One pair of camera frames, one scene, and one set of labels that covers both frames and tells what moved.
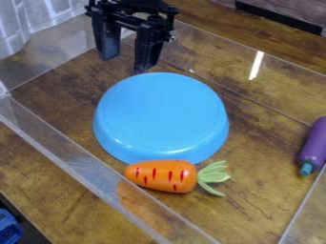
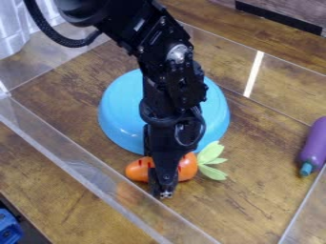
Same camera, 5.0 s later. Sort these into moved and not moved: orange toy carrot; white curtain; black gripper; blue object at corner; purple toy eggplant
Moved: orange toy carrot; black gripper
Not moved: purple toy eggplant; white curtain; blue object at corner
